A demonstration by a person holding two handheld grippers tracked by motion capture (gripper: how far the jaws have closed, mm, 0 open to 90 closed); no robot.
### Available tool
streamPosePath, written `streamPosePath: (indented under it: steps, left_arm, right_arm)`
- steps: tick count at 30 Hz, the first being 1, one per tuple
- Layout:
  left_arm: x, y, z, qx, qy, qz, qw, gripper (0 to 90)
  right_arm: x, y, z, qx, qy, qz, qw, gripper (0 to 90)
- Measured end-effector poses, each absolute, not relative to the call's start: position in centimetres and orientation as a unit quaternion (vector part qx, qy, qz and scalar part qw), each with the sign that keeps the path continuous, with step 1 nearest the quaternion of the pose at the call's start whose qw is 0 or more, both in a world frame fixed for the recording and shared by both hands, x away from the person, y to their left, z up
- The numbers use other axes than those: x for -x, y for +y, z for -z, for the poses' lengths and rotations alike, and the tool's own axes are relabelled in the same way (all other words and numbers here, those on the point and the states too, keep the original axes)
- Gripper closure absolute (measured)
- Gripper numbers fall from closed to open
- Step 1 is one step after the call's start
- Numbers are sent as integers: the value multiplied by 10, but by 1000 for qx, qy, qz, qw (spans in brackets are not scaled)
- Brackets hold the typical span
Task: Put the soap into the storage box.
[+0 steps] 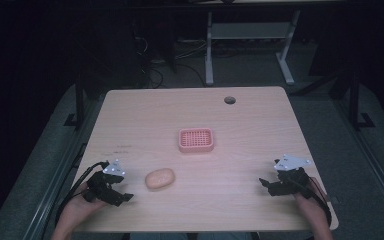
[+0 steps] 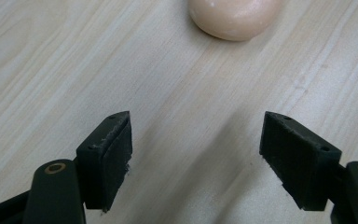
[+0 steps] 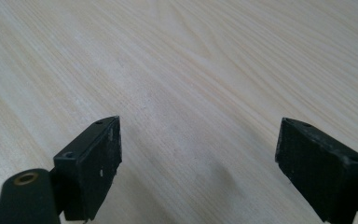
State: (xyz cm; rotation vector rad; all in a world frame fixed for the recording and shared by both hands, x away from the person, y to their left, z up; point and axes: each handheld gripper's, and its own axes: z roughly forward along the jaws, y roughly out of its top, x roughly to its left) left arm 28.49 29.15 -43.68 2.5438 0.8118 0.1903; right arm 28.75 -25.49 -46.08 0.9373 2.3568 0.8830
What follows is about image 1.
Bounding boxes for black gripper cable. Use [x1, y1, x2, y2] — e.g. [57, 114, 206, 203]
[54, 160, 110, 228]
[307, 175, 333, 228]

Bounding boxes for black metal stand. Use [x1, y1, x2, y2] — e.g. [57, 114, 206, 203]
[345, 64, 376, 132]
[63, 71, 87, 130]

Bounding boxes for pink soap dish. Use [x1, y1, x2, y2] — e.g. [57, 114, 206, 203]
[178, 127, 215, 154]

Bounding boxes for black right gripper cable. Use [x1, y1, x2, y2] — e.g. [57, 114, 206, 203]
[307, 175, 333, 228]

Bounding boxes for bundle of floor cables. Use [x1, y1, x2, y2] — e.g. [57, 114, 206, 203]
[131, 28, 211, 89]

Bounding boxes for white metal desk frame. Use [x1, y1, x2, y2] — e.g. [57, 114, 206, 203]
[204, 9, 302, 87]

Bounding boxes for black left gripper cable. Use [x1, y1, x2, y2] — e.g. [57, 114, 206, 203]
[54, 160, 110, 228]

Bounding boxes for person's right hand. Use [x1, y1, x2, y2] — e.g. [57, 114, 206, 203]
[293, 176, 328, 222]

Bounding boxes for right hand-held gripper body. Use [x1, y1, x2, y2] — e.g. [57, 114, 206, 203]
[268, 153, 313, 200]

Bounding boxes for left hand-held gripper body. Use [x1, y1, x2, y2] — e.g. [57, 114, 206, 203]
[82, 158, 127, 205]

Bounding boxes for person's left hand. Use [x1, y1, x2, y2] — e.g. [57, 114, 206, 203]
[60, 181, 108, 231]

